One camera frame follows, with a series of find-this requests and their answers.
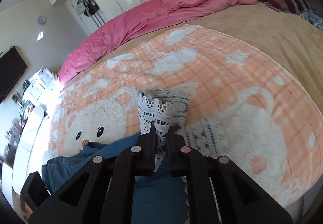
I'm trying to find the blue denim pants lace hem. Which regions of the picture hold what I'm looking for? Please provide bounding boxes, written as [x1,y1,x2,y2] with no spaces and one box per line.
[41,87,228,224]

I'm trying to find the white low bench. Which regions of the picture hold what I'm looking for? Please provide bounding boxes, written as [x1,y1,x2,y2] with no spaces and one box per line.
[12,106,45,195]

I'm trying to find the orange plaid bear blanket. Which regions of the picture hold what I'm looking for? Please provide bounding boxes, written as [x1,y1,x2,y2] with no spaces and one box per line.
[48,25,322,206]

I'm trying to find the white drawer cabinet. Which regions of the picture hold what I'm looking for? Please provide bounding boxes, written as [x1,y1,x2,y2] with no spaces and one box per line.
[23,66,61,105]

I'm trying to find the bags hanging on door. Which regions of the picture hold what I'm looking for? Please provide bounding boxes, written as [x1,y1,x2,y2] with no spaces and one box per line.
[76,0,100,17]

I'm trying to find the blue patterned pillow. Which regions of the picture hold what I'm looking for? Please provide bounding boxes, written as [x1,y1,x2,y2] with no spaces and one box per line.
[298,10,323,30]

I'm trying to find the pink duvet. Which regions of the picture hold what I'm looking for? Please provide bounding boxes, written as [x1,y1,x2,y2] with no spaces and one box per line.
[59,0,257,85]

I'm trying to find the black wall television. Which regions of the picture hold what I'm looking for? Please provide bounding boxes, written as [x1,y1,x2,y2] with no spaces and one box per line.
[0,46,27,102]

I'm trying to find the purple wall clock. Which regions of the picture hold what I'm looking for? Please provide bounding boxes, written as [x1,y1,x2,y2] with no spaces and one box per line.
[37,15,47,25]

